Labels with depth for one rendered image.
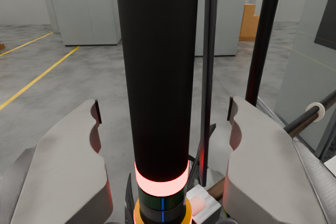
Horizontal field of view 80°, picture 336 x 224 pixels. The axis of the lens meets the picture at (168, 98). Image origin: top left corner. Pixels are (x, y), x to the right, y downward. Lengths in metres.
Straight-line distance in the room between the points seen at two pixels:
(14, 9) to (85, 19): 7.28
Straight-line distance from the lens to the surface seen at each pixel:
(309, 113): 0.36
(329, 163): 0.66
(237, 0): 5.92
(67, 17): 7.63
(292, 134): 0.33
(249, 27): 8.35
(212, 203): 0.21
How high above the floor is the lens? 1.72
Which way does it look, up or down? 28 degrees down
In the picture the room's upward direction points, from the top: straight up
